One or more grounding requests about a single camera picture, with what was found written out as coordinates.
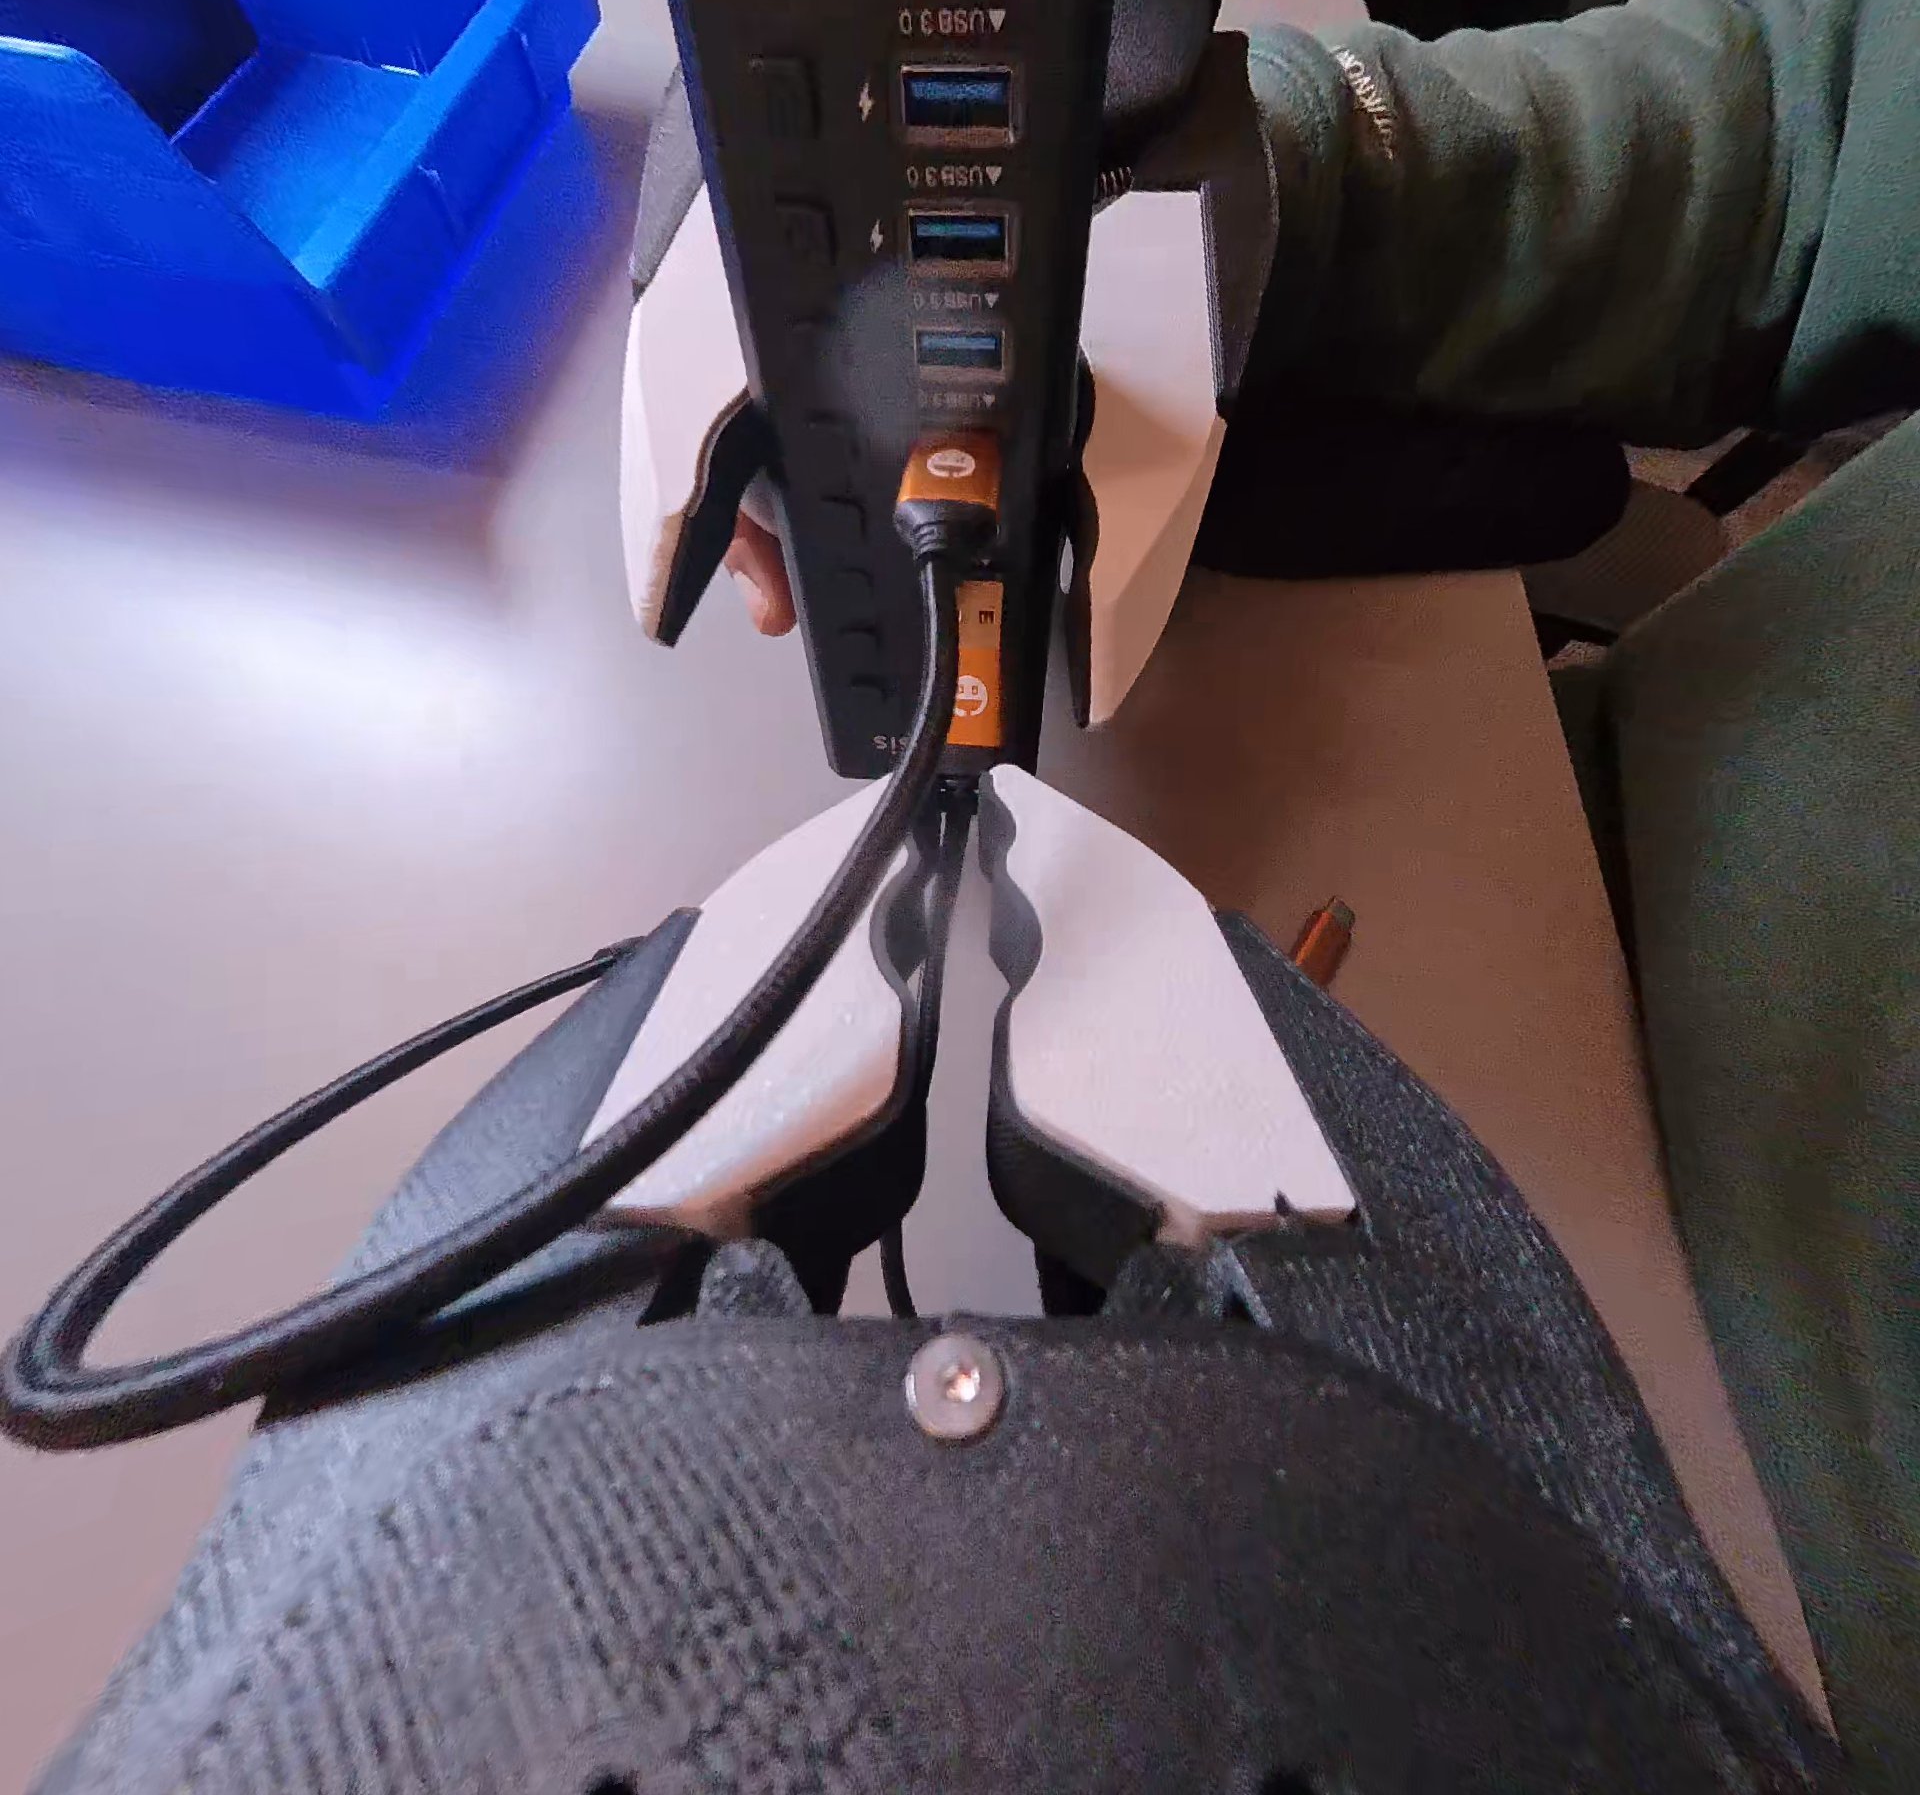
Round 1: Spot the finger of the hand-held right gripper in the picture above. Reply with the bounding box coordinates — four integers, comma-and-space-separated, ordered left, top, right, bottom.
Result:
1051, 181, 1228, 730
621, 294, 782, 651

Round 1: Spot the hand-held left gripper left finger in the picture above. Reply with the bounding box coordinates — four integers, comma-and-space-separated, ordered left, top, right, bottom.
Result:
580, 776, 921, 1228

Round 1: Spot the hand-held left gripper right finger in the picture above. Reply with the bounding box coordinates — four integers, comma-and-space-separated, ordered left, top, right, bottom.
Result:
976, 764, 1364, 1250

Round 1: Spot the black multi-port usb hub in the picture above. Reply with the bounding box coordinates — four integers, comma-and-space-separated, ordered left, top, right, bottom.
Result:
642, 0, 1191, 783

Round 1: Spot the orange plug braided usb cable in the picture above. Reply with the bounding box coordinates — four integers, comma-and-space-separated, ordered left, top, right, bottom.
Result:
0, 430, 1009, 1456
887, 572, 1364, 1323

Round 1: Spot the person's right hand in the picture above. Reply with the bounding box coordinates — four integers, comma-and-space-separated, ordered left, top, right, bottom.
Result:
726, 470, 799, 639

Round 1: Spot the blue plastic bin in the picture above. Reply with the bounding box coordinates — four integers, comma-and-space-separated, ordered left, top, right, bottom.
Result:
0, 0, 606, 427

